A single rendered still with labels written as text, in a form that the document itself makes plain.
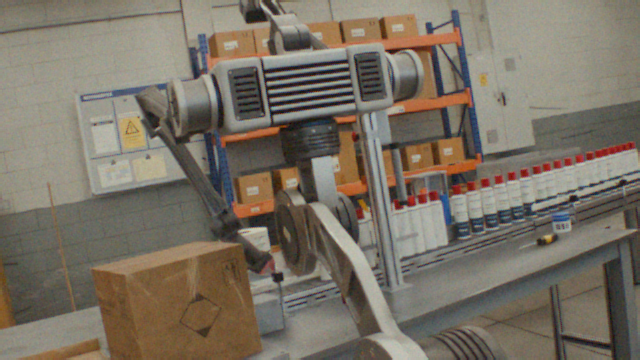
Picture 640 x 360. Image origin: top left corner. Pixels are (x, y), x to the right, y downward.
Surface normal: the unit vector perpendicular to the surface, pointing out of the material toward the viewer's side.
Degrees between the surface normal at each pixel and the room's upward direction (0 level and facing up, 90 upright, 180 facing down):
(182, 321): 90
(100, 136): 89
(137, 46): 90
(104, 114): 90
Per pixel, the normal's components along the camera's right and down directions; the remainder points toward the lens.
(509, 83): 0.34, -0.01
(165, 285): 0.62, -0.07
